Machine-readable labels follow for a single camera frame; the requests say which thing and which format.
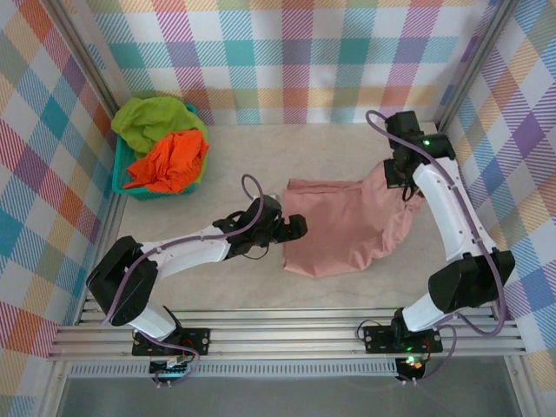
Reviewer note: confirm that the lime green shorts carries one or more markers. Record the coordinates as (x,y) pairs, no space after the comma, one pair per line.
(147,117)

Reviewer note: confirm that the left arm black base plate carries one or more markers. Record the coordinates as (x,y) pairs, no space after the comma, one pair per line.
(195,341)

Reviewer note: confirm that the teal plastic basket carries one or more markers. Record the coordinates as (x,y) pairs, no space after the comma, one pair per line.
(121,169)

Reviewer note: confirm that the left controller board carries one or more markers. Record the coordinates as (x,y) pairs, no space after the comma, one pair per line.
(169,368)

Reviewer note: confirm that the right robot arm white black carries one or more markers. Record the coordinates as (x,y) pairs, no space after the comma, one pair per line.
(447,208)

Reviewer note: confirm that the pink shorts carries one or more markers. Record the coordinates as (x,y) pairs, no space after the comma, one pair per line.
(339,226)

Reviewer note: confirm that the aluminium mounting rail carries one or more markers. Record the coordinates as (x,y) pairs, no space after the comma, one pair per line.
(282,336)

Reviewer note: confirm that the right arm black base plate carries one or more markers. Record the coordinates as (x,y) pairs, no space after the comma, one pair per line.
(378,339)

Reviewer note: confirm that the orange shorts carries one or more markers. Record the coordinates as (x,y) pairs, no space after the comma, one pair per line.
(174,160)

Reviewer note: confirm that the controller board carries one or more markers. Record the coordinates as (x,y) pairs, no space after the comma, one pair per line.
(169,368)
(412,366)

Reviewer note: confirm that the aluminium corner post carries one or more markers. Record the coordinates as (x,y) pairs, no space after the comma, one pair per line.
(87,61)
(478,65)

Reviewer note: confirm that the right controller board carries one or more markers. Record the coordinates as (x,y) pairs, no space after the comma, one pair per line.
(412,366)

